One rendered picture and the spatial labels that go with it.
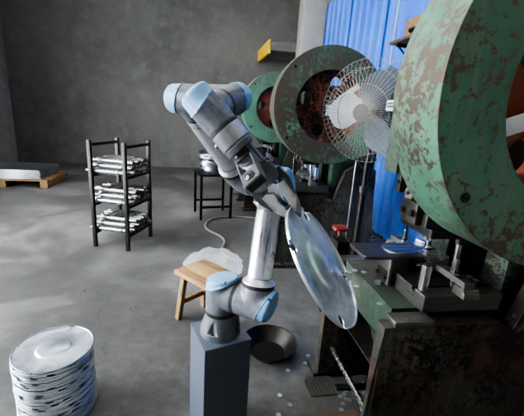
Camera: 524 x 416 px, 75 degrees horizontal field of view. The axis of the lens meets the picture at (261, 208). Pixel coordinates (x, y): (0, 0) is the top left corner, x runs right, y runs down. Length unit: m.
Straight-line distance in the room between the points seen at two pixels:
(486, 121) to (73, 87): 7.74
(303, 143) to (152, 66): 5.65
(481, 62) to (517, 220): 0.38
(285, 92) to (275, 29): 5.57
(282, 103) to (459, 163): 1.80
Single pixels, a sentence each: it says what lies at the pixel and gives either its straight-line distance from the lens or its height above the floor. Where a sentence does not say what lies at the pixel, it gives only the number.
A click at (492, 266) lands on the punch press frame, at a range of 1.53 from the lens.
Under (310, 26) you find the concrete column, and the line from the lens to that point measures 6.49.
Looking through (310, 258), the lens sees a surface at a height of 0.97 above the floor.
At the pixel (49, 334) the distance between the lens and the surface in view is 1.82.
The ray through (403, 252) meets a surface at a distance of 1.41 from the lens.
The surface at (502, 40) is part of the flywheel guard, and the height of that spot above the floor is 1.42.
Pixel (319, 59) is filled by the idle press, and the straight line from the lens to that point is 2.60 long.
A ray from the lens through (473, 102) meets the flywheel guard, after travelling 0.86.
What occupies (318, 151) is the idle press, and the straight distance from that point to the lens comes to 2.60.
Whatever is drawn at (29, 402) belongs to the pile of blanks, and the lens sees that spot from 1.72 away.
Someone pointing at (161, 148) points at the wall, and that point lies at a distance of 7.83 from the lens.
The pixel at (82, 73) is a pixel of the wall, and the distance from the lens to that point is 8.10.
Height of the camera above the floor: 1.25
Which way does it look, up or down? 15 degrees down
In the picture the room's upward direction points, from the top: 4 degrees clockwise
